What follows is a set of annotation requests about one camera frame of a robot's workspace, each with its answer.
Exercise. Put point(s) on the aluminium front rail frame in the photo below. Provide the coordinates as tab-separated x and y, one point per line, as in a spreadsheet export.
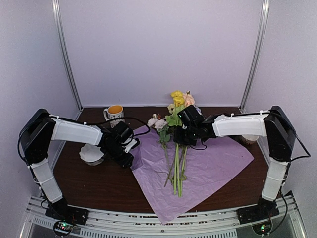
209	224

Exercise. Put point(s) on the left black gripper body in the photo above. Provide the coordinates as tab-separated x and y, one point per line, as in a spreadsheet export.
115	154

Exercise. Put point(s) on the right aluminium corner post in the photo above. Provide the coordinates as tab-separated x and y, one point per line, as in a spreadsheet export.
257	52

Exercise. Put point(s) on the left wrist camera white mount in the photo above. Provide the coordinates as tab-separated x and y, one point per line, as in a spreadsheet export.
130	144

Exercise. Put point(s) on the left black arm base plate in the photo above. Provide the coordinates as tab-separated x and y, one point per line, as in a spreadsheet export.
70	214

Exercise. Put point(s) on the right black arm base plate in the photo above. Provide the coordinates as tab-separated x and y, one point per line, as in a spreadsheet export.
255	213

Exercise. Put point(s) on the purple wrapping paper sheet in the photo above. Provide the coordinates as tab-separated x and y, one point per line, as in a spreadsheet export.
206	172

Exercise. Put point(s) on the white scalloped bowl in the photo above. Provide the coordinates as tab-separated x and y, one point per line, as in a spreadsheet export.
91	155

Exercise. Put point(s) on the bright yellow fake flower stem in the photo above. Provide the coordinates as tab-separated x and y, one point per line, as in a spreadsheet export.
178	98

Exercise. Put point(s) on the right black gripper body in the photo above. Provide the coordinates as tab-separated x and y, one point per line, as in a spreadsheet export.
188	137

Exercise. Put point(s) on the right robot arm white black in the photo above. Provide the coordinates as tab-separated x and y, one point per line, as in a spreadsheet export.
273	124

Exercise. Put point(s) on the pink white fake rose stem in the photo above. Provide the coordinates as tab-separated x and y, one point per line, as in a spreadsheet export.
161	127

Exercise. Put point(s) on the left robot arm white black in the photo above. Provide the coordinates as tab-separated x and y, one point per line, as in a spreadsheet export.
43	128

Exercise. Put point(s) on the aluminium corner post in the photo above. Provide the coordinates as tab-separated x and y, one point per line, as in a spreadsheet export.
257	52
64	51

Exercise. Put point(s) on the white floral mug yellow inside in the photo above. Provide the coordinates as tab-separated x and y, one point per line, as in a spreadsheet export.
114	114

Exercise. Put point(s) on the left aluminium corner post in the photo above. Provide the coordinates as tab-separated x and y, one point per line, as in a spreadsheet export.
64	51

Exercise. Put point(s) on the pale yellow fake flower bunch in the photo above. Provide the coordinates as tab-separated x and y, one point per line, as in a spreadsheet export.
173	119

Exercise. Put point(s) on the small white floral cup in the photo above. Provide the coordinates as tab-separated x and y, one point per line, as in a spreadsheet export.
249	139

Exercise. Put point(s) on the peach fake flower stem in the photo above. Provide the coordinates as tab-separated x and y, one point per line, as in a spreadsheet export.
188	99

